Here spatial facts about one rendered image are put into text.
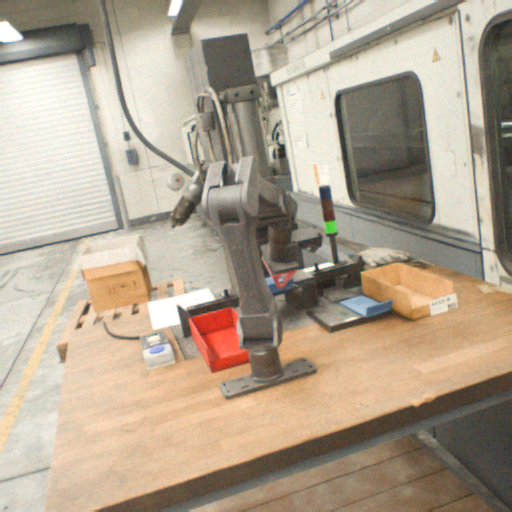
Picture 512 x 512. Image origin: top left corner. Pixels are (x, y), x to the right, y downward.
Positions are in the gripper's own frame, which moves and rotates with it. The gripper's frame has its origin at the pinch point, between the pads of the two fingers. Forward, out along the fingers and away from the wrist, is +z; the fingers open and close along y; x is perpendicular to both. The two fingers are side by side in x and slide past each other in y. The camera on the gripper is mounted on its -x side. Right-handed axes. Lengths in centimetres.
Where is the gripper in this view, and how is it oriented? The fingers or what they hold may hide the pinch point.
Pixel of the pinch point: (278, 281)
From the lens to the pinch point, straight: 145.8
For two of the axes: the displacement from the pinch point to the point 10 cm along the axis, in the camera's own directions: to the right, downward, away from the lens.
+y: -3.2, -6.3, 7.1
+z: 0.1, 7.4, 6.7
